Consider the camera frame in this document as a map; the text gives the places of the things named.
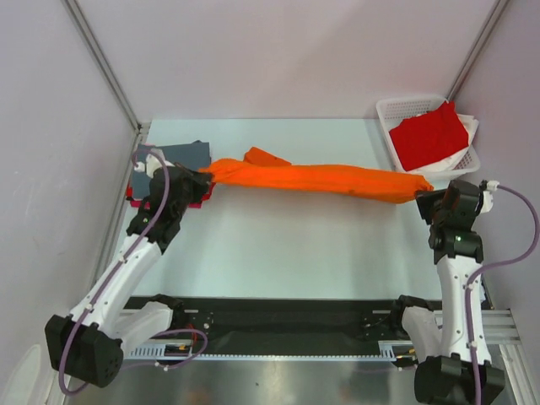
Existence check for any orange t-shirt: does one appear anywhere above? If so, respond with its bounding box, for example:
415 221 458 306
200 147 434 204

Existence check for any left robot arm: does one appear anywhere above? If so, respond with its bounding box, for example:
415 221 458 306
45 164 212 387

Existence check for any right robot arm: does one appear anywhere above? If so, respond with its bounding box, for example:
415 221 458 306
389 180 505 404

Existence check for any magenta folded t-shirt in stack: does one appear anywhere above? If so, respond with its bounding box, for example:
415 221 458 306
129 196 209 209

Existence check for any red folded t-shirt in stack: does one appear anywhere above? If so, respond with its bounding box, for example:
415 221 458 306
126 184 214 202

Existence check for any grey folded t-shirt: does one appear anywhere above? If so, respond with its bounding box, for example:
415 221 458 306
127 141 212 200

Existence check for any red t-shirt in basket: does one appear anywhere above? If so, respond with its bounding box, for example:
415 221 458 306
389 101 463 171

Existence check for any white cloth in basket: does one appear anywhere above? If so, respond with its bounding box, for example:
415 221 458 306
408 114 480 180

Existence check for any white plastic basket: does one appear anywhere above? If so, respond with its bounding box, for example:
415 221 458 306
375 94 480 181

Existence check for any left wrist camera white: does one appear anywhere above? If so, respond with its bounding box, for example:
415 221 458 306
133 154 174 178

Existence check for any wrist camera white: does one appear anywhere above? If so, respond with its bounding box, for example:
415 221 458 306
479 180 500 213
133 154 174 178

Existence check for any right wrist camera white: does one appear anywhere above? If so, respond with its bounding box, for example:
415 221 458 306
479 180 500 213

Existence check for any aluminium frame rail front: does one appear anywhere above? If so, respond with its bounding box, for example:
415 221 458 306
117 307 520 345

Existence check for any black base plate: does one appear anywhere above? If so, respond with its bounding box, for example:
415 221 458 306
121 294 423 355

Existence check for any white cable duct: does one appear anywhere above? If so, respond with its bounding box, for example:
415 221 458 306
126 340 416 362

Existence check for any left aluminium corner post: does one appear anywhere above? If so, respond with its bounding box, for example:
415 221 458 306
62 0 143 132

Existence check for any aluminium corner post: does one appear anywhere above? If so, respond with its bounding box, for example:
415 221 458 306
62 0 143 132
446 0 512 100

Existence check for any right aluminium corner post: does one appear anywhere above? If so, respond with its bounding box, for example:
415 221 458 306
446 0 512 100

